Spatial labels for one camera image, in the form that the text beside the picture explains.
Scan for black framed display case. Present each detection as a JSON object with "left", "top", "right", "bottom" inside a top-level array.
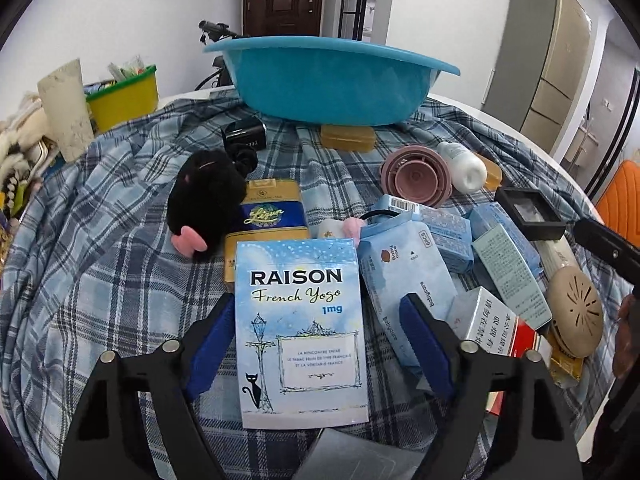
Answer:
[{"left": 494, "top": 186, "right": 569, "bottom": 242}]

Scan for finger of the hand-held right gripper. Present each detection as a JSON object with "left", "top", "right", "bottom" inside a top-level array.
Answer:
[{"left": 572, "top": 217, "right": 640, "bottom": 287}]

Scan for gold and blue flat box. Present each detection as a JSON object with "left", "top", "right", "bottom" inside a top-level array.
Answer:
[{"left": 223, "top": 178, "right": 311, "bottom": 284}]

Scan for cream floral tumbler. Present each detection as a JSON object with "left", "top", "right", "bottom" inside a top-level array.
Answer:
[{"left": 37, "top": 58, "right": 96, "bottom": 162}]

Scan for light blue barcode box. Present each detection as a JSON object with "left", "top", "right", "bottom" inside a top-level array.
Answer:
[{"left": 373, "top": 194, "right": 474, "bottom": 274}]

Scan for small black box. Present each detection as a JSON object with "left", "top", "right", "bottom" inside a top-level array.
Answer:
[{"left": 221, "top": 117, "right": 267, "bottom": 157}]

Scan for blue plaid cloth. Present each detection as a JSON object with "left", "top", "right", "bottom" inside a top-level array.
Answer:
[{"left": 0, "top": 94, "right": 637, "bottom": 480}]

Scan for amber box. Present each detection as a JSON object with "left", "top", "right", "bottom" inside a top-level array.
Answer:
[{"left": 479, "top": 152, "right": 504, "bottom": 192}]

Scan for light blue tissue pouch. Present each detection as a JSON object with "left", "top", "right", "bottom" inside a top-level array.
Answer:
[{"left": 358, "top": 212, "right": 459, "bottom": 377}]

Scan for pale blue text box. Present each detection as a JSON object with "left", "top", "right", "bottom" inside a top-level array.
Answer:
[{"left": 469, "top": 202, "right": 554, "bottom": 332}]

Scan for amber soap bar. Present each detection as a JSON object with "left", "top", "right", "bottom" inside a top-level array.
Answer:
[{"left": 320, "top": 123, "right": 377, "bottom": 154}]

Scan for assorted small packets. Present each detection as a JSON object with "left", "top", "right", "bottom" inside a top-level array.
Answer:
[{"left": 106, "top": 57, "right": 147, "bottom": 84}]

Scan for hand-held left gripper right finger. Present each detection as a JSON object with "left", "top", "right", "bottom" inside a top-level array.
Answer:
[{"left": 399, "top": 292, "right": 583, "bottom": 480}]

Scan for light blue cat print box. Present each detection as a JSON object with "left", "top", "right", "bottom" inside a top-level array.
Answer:
[{"left": 234, "top": 238, "right": 371, "bottom": 430}]

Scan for beige round vented disc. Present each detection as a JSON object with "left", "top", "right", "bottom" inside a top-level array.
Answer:
[{"left": 547, "top": 265, "right": 605, "bottom": 359}]

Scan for cream long packet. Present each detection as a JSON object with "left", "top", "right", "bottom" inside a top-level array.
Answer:
[{"left": 532, "top": 234, "right": 582, "bottom": 282}]

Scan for blue plastic basin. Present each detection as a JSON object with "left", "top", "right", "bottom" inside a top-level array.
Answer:
[{"left": 203, "top": 35, "right": 461, "bottom": 128}]

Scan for orange chair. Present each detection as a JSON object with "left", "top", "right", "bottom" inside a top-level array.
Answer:
[{"left": 594, "top": 159, "right": 640, "bottom": 227}]

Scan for black plush toy pink feet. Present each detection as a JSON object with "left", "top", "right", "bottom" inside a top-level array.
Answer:
[{"left": 167, "top": 149, "right": 249, "bottom": 262}]

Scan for small white bottle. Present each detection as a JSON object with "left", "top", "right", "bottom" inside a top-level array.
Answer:
[{"left": 436, "top": 140, "right": 488, "bottom": 193}]

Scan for black hair scrunchie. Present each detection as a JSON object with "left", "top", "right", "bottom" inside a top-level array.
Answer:
[{"left": 234, "top": 146, "right": 259, "bottom": 172}]

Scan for black and white plush keychain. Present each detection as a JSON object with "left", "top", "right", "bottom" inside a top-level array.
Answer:
[{"left": 0, "top": 135, "right": 32, "bottom": 212}]

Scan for pink hair clip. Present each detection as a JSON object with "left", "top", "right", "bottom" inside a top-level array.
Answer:
[{"left": 320, "top": 217, "right": 364, "bottom": 242}]

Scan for red and white box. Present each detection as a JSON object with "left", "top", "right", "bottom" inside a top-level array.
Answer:
[{"left": 444, "top": 287, "right": 552, "bottom": 416}]

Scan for gold and grey refrigerator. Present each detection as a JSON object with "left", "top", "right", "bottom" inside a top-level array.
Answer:
[{"left": 483, "top": 0, "right": 599, "bottom": 157}]

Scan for thin black hair tie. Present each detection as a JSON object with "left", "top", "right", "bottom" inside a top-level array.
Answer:
[{"left": 359, "top": 209, "right": 402, "bottom": 227}]

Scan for yellow plastic container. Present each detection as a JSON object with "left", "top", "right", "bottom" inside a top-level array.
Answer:
[{"left": 84, "top": 63, "right": 160, "bottom": 134}]

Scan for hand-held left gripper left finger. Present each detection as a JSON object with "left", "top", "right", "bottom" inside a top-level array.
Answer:
[{"left": 57, "top": 294, "right": 237, "bottom": 480}]

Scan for person's right hand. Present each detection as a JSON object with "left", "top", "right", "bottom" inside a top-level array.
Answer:
[{"left": 613, "top": 293, "right": 640, "bottom": 379}]

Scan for cream plush toy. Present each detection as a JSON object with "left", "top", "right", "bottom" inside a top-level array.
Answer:
[{"left": 0, "top": 91, "right": 62, "bottom": 182}]

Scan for yellow packet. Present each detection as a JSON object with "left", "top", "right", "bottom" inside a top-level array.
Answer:
[{"left": 547, "top": 329, "right": 584, "bottom": 389}]

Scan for pink collapsible cup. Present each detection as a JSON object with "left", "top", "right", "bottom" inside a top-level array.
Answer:
[{"left": 380, "top": 144, "right": 454, "bottom": 209}]

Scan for grey flat packet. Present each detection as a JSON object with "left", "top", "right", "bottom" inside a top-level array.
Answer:
[{"left": 294, "top": 427, "right": 437, "bottom": 480}]

